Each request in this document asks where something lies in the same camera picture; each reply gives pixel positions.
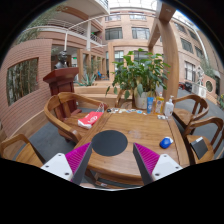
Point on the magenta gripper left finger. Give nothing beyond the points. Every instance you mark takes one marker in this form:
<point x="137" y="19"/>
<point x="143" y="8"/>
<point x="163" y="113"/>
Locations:
<point x="70" y="166"/>

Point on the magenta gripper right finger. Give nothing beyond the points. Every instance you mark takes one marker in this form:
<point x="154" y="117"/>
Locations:
<point x="153" y="166"/>

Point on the blue computer mouse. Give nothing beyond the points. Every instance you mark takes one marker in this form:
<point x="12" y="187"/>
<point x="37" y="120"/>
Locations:
<point x="166" y="142"/>

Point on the round black mouse pad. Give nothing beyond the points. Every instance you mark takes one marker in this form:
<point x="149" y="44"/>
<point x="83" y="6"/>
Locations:
<point x="109" y="143"/>

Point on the wooden table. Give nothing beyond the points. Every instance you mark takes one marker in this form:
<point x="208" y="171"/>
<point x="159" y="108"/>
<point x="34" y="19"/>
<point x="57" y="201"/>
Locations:
<point x="146" y="130"/>

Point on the black notebook on chair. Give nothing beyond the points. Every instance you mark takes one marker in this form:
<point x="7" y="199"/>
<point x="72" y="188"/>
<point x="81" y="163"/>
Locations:
<point x="199" y="147"/>

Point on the red and white bag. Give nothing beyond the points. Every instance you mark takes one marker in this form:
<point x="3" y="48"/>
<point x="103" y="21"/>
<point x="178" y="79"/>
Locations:
<point x="89" y="120"/>

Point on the wooden chair near left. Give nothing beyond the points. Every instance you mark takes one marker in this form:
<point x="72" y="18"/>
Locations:
<point x="20" y="149"/>

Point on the wooden armchair left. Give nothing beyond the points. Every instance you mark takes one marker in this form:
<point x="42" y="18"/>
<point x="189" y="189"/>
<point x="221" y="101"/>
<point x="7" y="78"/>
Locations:
<point x="69" y="128"/>

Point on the wooden armchair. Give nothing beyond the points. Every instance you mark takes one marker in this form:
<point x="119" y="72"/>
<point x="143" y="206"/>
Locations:
<point x="69" y="128"/>
<point x="212" y="145"/>
<point x="184" y="116"/>

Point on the wooden armchair near right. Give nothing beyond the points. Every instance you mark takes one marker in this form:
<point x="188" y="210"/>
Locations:
<point x="212" y="145"/>

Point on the wooden armchair far right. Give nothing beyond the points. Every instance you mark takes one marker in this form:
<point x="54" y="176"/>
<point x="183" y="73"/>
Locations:
<point x="184" y="116"/>

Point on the white pump bottle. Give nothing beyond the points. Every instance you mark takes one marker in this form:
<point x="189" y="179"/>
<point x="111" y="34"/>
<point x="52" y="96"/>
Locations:
<point x="169" y="106"/>

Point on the blue bottle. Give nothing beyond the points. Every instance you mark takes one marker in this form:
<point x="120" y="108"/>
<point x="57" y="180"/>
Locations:
<point x="149" y="104"/>

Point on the white plant pot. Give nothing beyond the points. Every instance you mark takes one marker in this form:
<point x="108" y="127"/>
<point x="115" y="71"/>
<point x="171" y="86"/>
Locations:
<point x="141" y="99"/>

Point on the yellow liquid bottle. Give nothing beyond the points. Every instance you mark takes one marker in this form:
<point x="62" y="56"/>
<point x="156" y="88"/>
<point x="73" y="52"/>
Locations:
<point x="159" y="103"/>

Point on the wooden chair behind table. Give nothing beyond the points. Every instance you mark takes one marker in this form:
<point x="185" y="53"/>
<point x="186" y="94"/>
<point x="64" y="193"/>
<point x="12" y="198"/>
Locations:
<point x="125" y="103"/>

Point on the green potted plant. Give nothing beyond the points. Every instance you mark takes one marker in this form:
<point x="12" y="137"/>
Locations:
<point x="139" y="76"/>

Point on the dark bust statue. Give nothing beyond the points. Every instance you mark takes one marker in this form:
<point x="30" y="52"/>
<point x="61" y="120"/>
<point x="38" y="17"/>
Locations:
<point x="62" y="60"/>

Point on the wooden pillar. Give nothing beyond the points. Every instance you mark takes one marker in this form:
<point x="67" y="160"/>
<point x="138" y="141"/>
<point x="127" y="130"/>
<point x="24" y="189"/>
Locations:
<point x="162" y="29"/>

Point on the red wooden pedestal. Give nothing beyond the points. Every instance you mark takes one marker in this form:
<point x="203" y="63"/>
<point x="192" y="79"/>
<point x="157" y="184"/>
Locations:
<point x="60" y="80"/>

